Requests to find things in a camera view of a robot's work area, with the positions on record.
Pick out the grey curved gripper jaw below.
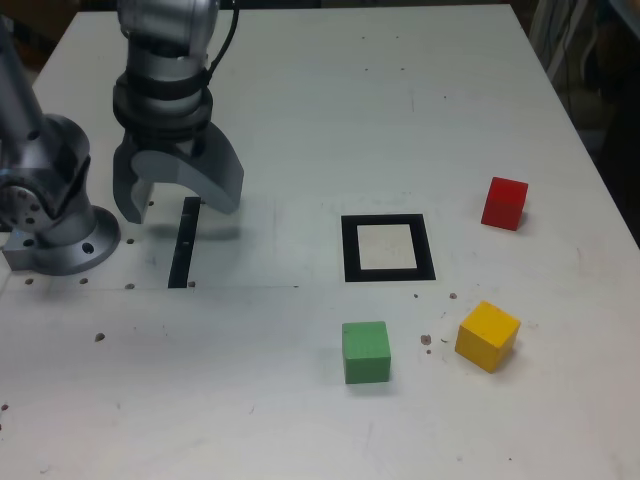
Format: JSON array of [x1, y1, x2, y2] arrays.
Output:
[[112, 130, 154, 225], [130, 123, 246, 215]]

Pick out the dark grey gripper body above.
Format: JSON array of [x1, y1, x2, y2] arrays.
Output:
[[124, 124, 212, 160]]

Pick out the green cube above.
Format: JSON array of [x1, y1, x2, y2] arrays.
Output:
[[341, 320, 392, 386]]

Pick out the red cube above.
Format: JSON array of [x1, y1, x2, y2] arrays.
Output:
[[480, 176, 530, 232]]

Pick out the yellow cube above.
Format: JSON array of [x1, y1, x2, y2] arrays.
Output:
[[454, 300, 522, 374]]

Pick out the black tape square outline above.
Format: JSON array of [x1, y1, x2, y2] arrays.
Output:
[[340, 213, 437, 283]]

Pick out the black tape strip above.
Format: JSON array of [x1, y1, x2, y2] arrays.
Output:
[[167, 196, 202, 290]]

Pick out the white background cable bundle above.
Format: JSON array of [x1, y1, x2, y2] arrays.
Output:
[[528, 0, 600, 85]]

